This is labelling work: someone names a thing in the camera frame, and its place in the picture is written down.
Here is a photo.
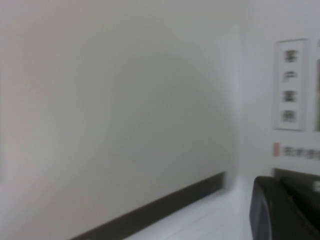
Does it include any white product booklet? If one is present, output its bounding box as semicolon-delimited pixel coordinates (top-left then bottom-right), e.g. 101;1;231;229
0;0;320;240

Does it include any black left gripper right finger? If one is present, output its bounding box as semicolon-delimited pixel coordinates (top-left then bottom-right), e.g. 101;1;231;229
281;176;320;240

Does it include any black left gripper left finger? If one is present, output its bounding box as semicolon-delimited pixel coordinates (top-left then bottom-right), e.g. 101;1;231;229
249;176;309;240

